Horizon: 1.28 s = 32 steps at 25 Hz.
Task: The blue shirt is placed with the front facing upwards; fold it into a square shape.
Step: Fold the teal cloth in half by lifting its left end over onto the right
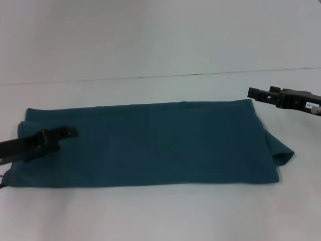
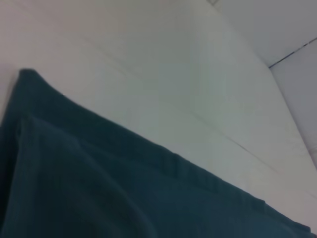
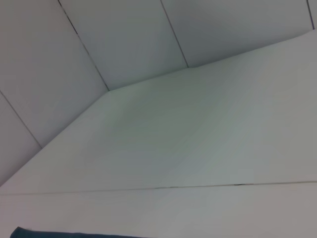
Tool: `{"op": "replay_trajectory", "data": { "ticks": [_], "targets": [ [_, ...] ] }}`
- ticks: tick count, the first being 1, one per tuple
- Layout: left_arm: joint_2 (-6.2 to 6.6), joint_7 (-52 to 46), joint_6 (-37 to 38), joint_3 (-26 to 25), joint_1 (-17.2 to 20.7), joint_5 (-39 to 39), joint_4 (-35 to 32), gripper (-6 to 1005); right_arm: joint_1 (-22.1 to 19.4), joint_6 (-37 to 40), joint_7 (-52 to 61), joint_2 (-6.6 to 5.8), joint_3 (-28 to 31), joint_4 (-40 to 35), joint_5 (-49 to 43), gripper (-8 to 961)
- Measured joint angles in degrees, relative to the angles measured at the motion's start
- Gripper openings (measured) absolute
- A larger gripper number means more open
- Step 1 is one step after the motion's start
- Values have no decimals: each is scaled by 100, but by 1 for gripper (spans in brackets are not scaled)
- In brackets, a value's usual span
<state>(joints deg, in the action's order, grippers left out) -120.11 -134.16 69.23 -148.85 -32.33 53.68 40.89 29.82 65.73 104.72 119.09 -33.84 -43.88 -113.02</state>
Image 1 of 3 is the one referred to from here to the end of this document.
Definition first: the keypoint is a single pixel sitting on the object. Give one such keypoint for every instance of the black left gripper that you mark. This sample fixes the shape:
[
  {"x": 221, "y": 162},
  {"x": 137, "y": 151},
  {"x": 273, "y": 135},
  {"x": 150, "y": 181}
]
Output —
[{"x": 17, "y": 149}]

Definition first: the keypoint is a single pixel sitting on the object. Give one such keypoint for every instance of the teal blue FREE! t-shirt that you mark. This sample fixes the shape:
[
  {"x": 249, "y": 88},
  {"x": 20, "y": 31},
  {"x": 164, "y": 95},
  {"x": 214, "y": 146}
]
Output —
[{"x": 163, "y": 140}]

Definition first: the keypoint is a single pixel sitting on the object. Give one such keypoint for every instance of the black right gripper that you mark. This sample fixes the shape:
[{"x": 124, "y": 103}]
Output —
[{"x": 298, "y": 101}]

